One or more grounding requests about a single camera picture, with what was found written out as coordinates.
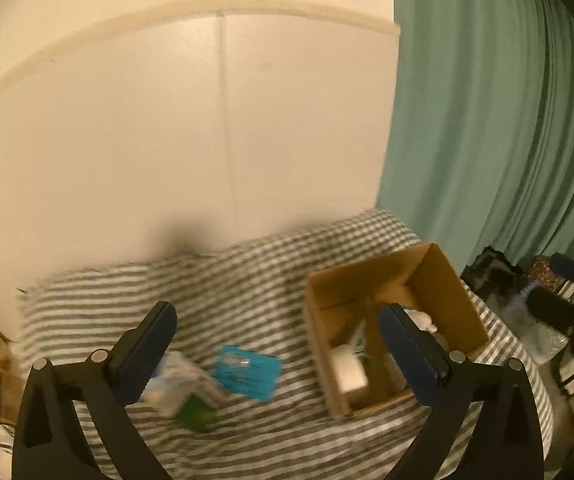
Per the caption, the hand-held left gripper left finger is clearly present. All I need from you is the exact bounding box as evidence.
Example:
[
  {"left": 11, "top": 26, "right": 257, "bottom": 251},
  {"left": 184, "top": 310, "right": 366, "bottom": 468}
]
[{"left": 12, "top": 301, "right": 178, "bottom": 480}]

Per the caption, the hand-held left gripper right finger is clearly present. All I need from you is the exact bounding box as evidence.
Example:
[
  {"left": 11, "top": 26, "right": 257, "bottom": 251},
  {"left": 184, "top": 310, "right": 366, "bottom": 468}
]
[{"left": 378, "top": 303, "right": 546, "bottom": 480}]

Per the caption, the white and green packet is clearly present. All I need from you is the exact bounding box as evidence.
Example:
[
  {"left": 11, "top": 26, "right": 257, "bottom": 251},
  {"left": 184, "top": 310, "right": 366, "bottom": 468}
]
[{"left": 143, "top": 351, "right": 230, "bottom": 434}]

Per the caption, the brown cardboard box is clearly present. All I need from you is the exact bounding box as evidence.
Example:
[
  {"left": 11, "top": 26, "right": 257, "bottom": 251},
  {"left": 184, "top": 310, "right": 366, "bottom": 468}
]
[{"left": 303, "top": 242, "right": 491, "bottom": 419}]

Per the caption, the blue packet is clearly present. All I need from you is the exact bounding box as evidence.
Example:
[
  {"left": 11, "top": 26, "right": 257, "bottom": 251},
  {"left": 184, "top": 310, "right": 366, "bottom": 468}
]
[{"left": 214, "top": 345, "right": 283, "bottom": 403}]

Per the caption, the white plastic item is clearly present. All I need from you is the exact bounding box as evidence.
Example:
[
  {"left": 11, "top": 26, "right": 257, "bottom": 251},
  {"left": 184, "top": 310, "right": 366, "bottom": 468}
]
[{"left": 408, "top": 310, "right": 439, "bottom": 334}]

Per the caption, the clear plastic bag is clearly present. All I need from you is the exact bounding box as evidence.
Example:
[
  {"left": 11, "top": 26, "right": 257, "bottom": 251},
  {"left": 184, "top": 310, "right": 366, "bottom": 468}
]
[{"left": 500, "top": 284, "right": 570, "bottom": 365}]

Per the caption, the grey striped blanket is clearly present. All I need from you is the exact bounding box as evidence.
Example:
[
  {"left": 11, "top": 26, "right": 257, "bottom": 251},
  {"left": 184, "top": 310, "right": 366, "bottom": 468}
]
[{"left": 17, "top": 209, "right": 554, "bottom": 480}]

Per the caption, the dark clutter pile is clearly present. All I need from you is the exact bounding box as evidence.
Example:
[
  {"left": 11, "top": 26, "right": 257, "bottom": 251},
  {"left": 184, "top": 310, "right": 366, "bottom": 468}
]
[{"left": 460, "top": 247, "right": 574, "bottom": 441}]

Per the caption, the green curtain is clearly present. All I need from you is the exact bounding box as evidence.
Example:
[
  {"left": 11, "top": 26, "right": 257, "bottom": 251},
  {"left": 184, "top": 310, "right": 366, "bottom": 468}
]
[{"left": 376, "top": 0, "right": 574, "bottom": 267}]

